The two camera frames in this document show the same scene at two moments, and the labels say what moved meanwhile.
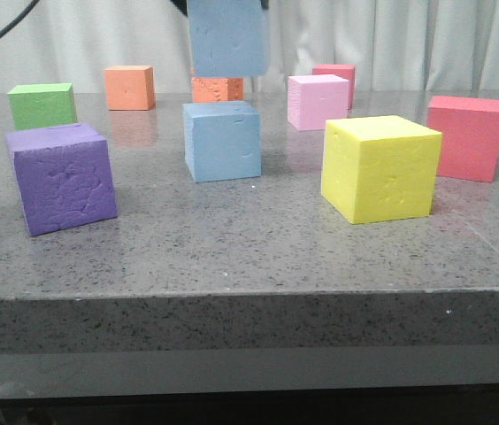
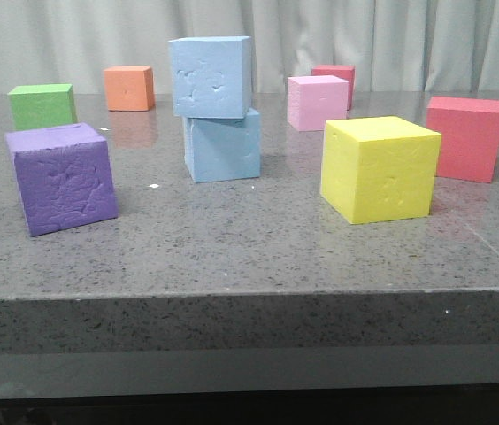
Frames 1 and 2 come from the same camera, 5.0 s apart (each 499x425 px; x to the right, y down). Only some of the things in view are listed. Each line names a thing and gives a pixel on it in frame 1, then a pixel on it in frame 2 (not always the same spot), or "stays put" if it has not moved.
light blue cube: x=222 y=141 stays put
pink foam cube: x=313 y=98 stays put
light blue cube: x=229 y=38 to x=212 y=76
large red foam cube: x=472 y=132 stays put
